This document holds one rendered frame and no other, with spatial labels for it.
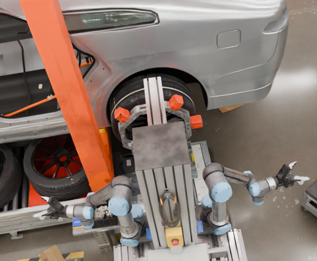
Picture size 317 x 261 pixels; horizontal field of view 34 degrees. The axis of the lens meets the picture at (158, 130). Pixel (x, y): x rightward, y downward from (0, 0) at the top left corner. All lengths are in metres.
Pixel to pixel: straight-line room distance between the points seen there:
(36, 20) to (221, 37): 1.42
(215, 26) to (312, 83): 2.09
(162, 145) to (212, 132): 2.63
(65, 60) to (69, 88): 0.22
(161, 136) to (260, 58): 1.65
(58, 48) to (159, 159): 0.91
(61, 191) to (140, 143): 1.98
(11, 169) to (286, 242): 2.33
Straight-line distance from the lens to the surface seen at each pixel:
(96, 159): 3.62
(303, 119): 5.12
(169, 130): 2.42
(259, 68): 3.95
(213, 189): 2.91
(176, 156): 2.33
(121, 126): 3.83
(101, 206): 3.97
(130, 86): 3.86
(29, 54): 4.71
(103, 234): 4.16
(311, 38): 5.93
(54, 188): 4.26
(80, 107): 3.20
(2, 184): 4.41
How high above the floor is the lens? 3.92
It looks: 51 degrees down
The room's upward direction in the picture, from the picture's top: 10 degrees counter-clockwise
